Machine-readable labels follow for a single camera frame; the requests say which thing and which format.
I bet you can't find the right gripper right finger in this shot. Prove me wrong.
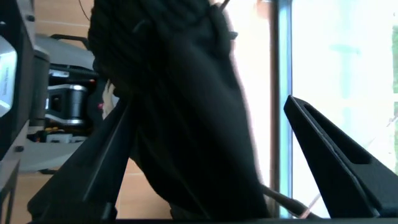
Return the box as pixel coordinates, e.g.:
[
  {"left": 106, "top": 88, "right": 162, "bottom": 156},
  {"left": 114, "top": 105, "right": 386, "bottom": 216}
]
[{"left": 284, "top": 95, "right": 398, "bottom": 218}]

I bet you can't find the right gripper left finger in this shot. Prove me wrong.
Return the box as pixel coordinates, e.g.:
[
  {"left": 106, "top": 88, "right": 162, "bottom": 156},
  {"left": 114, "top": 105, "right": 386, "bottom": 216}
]
[{"left": 27, "top": 101, "right": 139, "bottom": 220}]

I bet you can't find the pink clothes hanger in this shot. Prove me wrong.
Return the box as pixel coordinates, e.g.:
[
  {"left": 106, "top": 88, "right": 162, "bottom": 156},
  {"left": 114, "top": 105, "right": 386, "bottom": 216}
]
[{"left": 260, "top": 184, "right": 323, "bottom": 219}]

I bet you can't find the black garment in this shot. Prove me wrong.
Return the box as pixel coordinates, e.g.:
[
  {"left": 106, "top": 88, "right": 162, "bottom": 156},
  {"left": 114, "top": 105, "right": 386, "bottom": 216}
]
[{"left": 88, "top": 0, "right": 271, "bottom": 218}]

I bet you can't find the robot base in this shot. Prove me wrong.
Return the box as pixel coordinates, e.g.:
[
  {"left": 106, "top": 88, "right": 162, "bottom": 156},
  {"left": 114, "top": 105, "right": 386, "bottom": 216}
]
[{"left": 0, "top": 0, "right": 121, "bottom": 224}]

